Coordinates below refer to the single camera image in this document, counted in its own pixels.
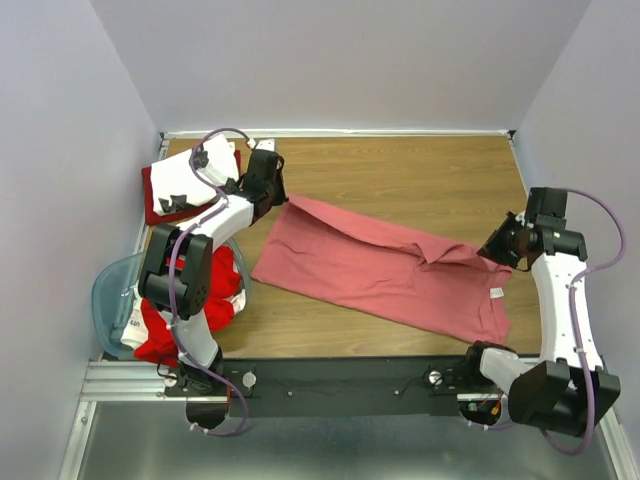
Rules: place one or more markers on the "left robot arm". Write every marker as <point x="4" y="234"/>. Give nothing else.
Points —
<point x="176" y="272"/>

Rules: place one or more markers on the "folded dark red t-shirt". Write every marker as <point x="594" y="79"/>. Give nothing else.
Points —
<point x="152" y="219"/>

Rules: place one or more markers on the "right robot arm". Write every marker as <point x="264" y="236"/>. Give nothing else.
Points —
<point x="569" y="390"/>

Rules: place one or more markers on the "folded white printed t-shirt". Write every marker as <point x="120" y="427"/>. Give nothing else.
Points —
<point x="178" y="184"/>

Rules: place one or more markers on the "aluminium frame rail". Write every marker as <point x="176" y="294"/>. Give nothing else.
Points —
<point x="127" y="427"/>

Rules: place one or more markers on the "pink polo shirt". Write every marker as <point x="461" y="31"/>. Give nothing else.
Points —
<point x="387" y="270"/>

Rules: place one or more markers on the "clear plastic basket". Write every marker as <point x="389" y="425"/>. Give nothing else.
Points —
<point x="113" y="296"/>

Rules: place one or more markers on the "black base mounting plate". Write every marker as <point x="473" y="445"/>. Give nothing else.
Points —
<point x="335" y="387"/>

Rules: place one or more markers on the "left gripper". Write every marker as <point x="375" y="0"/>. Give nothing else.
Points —
<point x="280" y="197"/>

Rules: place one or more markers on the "red and white t-shirt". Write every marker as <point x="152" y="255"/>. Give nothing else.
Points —
<point x="146" y="329"/>

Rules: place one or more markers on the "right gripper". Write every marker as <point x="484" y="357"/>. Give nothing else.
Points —
<point x="493" y="246"/>

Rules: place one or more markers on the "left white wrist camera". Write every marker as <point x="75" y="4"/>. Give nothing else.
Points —
<point x="263" y="144"/>

